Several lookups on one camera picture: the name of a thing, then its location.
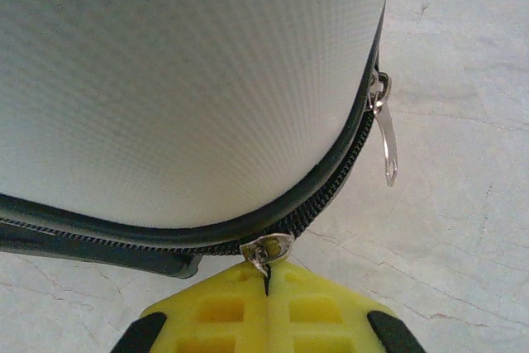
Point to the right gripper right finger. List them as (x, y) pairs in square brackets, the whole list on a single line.
[(355, 318)]

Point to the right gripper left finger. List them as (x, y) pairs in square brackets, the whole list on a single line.
[(186, 322)]

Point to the silver zipper pull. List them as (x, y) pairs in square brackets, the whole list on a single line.
[(268, 245), (386, 138)]

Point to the white hard-shell suitcase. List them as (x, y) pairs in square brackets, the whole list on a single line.
[(165, 80)]

